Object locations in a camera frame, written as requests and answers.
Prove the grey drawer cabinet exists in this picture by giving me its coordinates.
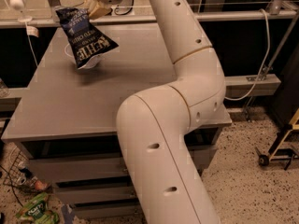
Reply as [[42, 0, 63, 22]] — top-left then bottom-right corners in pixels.
[[1, 22, 233, 220]]

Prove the yellow black hand cart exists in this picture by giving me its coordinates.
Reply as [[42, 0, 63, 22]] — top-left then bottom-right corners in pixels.
[[255, 108, 299, 170]]

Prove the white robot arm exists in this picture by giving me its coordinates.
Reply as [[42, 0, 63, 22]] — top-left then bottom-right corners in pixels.
[[116, 0, 226, 224]]

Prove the middle grey drawer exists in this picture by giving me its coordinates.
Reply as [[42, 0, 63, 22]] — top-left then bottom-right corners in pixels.
[[54, 176, 135, 205]]

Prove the green snack bag on floor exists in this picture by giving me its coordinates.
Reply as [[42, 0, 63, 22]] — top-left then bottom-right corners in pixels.
[[16, 192, 60, 224]]

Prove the grey drawer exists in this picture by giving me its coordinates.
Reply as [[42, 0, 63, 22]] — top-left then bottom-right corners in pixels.
[[28, 146, 218, 183], [54, 176, 135, 205], [73, 199, 143, 219]]

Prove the blue Kettle chip bag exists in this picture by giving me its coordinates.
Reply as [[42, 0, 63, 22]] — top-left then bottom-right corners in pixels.
[[56, 7, 119, 66]]

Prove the white cable right side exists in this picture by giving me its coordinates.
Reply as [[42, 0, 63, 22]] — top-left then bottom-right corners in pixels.
[[223, 8, 271, 102]]

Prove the white ceramic bowl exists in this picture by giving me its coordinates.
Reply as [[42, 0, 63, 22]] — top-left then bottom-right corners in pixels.
[[64, 43, 101, 70]]

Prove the bottom grey drawer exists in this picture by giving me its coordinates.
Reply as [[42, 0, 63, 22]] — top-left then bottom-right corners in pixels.
[[73, 199, 143, 219]]

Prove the metal railing frame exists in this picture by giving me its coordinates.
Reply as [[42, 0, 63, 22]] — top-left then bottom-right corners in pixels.
[[0, 0, 299, 29]]

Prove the white paper tag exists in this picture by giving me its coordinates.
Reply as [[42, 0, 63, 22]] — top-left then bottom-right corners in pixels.
[[26, 26, 39, 37]]

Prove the top grey drawer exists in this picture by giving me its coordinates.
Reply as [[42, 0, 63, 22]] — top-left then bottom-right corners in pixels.
[[28, 146, 218, 183]]

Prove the wire basket on floor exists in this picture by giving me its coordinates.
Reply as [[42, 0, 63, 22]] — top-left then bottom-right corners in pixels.
[[3, 150, 50, 193]]

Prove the white round lamp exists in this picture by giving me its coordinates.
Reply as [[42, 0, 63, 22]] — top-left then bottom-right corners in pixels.
[[9, 0, 33, 23]]

